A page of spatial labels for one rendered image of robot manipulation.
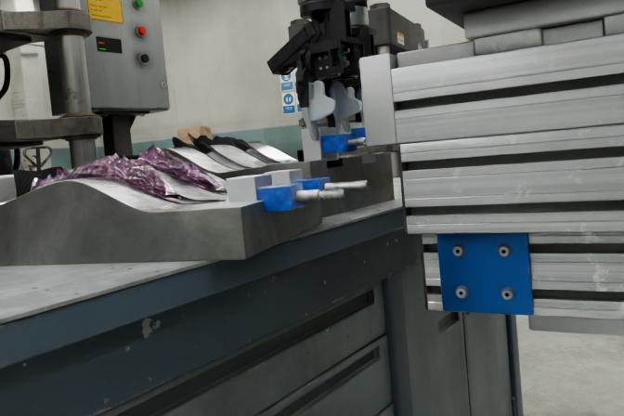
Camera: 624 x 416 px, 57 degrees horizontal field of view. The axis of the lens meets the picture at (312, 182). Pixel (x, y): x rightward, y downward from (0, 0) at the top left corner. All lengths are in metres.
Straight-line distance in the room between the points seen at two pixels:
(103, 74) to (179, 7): 7.58
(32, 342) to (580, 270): 0.48
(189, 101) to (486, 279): 8.51
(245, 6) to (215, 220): 8.05
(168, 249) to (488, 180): 0.34
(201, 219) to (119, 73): 1.17
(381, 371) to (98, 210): 0.59
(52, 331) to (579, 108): 0.48
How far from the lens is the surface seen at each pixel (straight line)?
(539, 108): 0.55
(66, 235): 0.72
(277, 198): 0.64
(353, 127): 1.24
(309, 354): 0.88
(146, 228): 0.65
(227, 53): 8.69
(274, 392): 0.83
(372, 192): 1.03
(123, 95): 1.74
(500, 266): 0.61
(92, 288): 0.56
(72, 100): 1.51
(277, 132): 8.20
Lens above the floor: 0.90
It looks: 3 degrees down
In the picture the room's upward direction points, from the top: 5 degrees counter-clockwise
